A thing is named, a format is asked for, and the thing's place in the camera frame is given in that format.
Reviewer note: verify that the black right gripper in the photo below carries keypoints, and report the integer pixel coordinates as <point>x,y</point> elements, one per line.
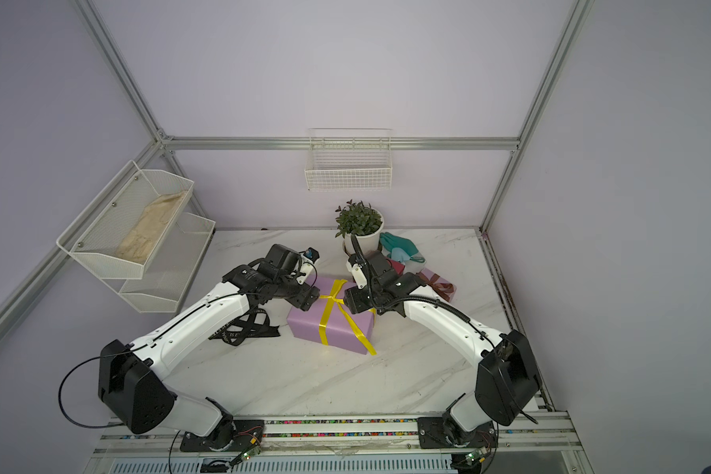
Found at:
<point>357,300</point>

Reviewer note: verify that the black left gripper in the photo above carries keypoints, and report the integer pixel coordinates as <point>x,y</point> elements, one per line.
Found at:
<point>307,295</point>

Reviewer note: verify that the black lettered ribbon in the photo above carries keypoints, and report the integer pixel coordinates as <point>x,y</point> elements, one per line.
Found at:
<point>254,324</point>

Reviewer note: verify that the large purple gift box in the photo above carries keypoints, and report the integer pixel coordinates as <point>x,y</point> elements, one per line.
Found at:
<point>330,323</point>

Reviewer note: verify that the small purple gift box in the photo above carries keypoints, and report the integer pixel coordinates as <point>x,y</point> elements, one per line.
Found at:
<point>438,283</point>

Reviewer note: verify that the red gift box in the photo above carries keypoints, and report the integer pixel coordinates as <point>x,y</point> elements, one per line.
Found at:
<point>397,266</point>

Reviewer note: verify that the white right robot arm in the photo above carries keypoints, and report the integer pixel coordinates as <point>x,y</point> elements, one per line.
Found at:
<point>507,375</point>

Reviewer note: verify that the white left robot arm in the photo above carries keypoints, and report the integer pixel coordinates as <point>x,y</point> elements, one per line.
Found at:
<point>132,376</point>

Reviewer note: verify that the white plant pot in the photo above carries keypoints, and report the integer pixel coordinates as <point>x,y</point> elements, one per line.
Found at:
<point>368,243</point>

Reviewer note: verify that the green potted plant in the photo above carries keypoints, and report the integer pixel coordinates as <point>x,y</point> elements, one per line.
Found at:
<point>357,218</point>

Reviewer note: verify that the teal cloth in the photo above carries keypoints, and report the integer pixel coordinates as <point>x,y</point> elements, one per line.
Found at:
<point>400,249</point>

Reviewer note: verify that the beige cloth in shelf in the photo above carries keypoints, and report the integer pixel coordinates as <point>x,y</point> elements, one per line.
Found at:
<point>140,242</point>

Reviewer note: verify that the white mesh two-tier shelf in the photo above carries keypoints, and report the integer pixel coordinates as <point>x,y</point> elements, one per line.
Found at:
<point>161,284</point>

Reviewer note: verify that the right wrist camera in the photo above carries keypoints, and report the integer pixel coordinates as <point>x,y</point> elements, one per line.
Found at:
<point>358,274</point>

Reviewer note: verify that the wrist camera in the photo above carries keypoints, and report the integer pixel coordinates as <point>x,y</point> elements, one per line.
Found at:
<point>307,261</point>
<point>358,274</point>

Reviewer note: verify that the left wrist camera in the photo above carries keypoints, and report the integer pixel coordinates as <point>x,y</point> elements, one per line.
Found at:
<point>307,261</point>

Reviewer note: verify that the white wire wall basket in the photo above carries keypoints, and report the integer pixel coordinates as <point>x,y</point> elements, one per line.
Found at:
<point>349,159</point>

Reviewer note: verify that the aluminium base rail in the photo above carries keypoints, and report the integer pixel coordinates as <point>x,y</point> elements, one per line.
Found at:
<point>548,443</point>

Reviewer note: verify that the aluminium frame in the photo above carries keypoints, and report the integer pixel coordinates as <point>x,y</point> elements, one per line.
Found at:
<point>278,112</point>

